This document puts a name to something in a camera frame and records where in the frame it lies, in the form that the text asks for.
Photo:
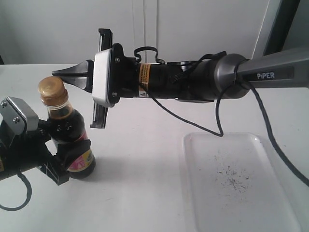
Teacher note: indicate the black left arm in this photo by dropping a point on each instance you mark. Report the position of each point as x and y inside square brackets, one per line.
[20, 153]

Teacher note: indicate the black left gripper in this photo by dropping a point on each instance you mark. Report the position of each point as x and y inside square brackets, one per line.
[29, 151]

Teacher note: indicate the dark soy sauce bottle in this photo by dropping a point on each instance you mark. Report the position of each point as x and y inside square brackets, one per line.
[66, 124]

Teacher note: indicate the white plastic tray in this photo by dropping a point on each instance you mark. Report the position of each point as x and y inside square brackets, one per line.
[233, 187]

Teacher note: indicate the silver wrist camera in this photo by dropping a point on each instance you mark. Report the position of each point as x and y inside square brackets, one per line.
[101, 76]
[17, 119]

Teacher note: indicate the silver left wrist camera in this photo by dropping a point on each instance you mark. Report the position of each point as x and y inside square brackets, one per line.
[17, 119]

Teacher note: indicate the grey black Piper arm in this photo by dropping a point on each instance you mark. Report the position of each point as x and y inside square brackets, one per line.
[219, 75]

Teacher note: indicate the dark vertical post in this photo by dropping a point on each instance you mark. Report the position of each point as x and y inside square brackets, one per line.
[281, 26]

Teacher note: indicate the white cabinet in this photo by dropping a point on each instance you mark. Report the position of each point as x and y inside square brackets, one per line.
[66, 31]

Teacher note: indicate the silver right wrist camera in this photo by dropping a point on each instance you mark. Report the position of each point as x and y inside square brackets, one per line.
[101, 76]

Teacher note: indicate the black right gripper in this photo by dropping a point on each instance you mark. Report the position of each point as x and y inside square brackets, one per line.
[122, 83]

